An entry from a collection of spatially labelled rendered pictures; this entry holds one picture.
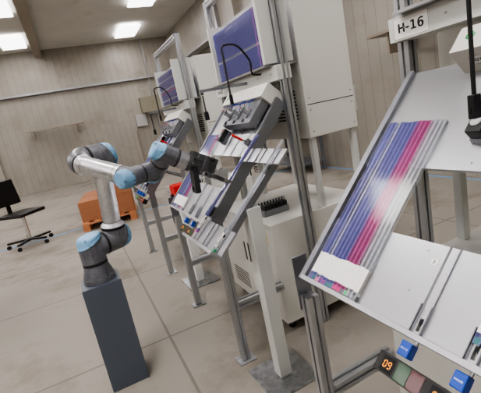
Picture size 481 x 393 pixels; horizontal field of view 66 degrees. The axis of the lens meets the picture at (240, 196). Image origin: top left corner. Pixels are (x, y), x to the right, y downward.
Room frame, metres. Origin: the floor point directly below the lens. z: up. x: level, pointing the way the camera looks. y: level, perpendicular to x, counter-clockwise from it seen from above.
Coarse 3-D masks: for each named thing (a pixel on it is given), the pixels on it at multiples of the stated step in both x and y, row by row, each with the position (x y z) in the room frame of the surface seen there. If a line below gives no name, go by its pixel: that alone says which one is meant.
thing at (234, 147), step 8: (224, 120) 2.39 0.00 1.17; (216, 128) 2.43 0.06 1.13; (224, 128) 2.30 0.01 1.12; (256, 128) 1.88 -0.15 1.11; (240, 136) 1.99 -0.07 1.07; (248, 136) 1.91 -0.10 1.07; (224, 144) 2.14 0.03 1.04; (232, 144) 2.03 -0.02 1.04; (240, 144) 1.94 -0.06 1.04; (216, 152) 2.18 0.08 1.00; (224, 152) 2.07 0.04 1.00; (232, 152) 1.96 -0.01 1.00; (240, 152) 1.88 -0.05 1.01
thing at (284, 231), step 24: (288, 192) 2.44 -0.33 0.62; (312, 192) 2.31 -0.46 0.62; (336, 192) 2.19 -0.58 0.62; (288, 216) 1.90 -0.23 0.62; (240, 240) 2.19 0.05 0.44; (288, 240) 1.83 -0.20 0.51; (240, 264) 2.27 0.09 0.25; (288, 264) 1.82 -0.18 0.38; (288, 288) 1.81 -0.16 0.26; (312, 288) 1.87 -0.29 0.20; (288, 312) 1.80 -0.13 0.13
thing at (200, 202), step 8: (200, 184) 2.10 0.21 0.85; (208, 192) 1.93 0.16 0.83; (216, 192) 1.85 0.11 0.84; (224, 192) 1.77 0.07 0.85; (192, 200) 2.06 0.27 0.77; (200, 200) 1.96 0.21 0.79; (208, 200) 1.87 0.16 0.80; (184, 208) 2.10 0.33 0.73; (192, 208) 1.99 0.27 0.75; (200, 208) 1.87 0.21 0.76; (200, 216) 1.84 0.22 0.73
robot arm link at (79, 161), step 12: (72, 156) 1.64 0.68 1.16; (84, 156) 1.63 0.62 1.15; (72, 168) 1.62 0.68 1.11; (84, 168) 1.58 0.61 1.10; (96, 168) 1.53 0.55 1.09; (108, 168) 1.49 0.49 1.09; (120, 168) 1.45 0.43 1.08; (132, 168) 1.44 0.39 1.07; (144, 168) 1.47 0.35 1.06; (108, 180) 1.51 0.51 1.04; (120, 180) 1.40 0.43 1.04; (132, 180) 1.41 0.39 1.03; (144, 180) 1.47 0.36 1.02
